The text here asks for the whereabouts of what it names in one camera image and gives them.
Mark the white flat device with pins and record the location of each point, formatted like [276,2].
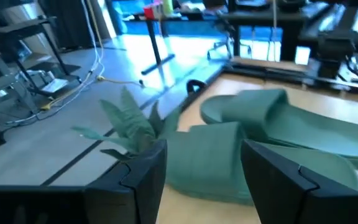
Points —
[55,85]

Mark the green rubber slide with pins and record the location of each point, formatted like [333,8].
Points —
[306,130]
[204,161]

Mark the black equipment cart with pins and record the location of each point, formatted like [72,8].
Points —
[26,29]

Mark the artificial plant in white pot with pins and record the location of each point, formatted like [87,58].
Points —
[129,124]

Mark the black curved loop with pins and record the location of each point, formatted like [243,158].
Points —
[189,85]

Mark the red box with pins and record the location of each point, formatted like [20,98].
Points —
[148,12]

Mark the black table stand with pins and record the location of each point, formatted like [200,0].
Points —
[154,40]

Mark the yellow-green container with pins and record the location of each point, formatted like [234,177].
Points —
[168,6]

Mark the wide black desk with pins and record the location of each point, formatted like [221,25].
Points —
[291,40]

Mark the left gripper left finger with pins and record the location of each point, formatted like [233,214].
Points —
[129,199]

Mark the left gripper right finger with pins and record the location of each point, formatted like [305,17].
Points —
[291,202]

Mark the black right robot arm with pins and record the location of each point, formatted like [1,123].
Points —
[334,49]

